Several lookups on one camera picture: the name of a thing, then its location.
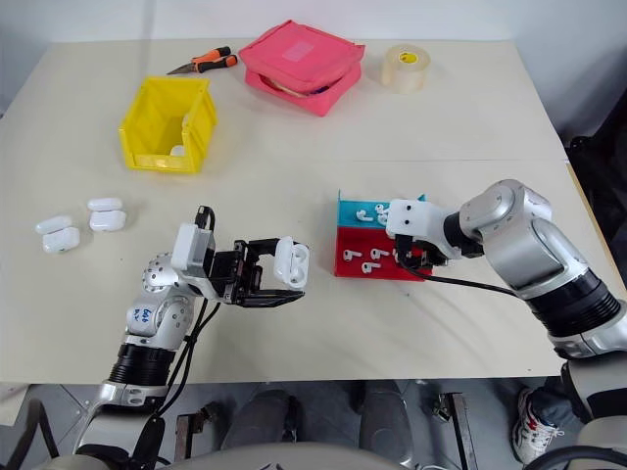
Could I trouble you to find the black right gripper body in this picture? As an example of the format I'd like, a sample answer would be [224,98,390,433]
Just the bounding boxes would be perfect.
[413,236,462,269]

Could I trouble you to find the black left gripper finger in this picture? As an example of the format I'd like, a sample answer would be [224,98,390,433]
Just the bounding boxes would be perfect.
[248,236,281,260]
[240,289,307,308]

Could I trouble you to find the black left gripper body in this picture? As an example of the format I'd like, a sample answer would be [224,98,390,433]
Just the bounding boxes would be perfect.
[210,238,265,307]

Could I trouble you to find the yellow plastic bin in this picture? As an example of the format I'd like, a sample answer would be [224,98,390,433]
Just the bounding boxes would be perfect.
[118,75,218,175]

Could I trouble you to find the red and blue tray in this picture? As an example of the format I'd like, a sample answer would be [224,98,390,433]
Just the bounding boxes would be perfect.
[332,189,440,284]

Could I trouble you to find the dark rounded shape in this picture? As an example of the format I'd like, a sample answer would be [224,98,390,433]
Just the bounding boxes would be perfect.
[222,389,300,451]
[360,381,417,466]

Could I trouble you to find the grey robot torso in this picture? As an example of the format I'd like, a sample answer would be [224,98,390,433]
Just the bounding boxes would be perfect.
[161,440,408,470]

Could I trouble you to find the clear tape roll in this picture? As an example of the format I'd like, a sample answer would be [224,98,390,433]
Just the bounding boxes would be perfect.
[382,44,434,95]

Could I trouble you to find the pink fabric pouch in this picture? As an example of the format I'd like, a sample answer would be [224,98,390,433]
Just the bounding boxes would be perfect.
[238,19,366,118]

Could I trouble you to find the orange and black pliers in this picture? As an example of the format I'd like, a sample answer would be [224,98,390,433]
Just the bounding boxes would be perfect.
[166,46,240,75]

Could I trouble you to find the white and red sneaker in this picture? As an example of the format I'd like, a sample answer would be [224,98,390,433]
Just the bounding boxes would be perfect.
[511,386,564,464]

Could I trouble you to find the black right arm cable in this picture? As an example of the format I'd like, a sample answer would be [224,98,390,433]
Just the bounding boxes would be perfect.
[397,254,523,298]

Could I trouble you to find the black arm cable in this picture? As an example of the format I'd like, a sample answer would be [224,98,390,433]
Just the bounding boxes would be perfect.
[397,254,523,298]
[146,205,221,427]

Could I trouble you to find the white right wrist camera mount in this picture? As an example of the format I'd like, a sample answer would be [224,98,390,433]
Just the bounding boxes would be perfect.
[385,198,450,241]

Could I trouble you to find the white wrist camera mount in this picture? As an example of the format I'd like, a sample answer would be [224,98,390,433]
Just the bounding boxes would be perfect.
[169,222,217,284]
[385,198,450,241]

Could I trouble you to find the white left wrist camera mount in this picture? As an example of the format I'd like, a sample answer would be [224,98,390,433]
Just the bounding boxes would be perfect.
[169,222,217,284]

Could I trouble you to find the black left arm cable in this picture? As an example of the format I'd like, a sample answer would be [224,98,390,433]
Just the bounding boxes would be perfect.
[146,205,221,427]

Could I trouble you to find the metal frame bar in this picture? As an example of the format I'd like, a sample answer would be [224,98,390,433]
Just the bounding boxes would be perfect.
[173,413,193,461]
[430,391,479,470]

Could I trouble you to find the black thick hose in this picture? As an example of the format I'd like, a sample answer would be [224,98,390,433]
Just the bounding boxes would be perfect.
[14,399,65,459]

